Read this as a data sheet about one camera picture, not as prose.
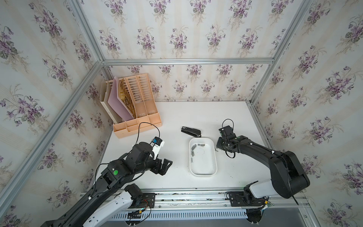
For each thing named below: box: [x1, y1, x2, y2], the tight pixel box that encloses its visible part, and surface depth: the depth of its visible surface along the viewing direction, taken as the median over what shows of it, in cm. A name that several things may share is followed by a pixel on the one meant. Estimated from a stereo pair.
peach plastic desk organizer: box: [104, 73, 163, 139], surface depth 103 cm
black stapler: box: [181, 126, 202, 138], surface depth 101 cm
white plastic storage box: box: [189, 137, 218, 177], surface depth 90 cm
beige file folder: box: [99, 77, 123, 124], surface depth 88 cm
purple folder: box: [107, 76, 135, 122], surface depth 90 cm
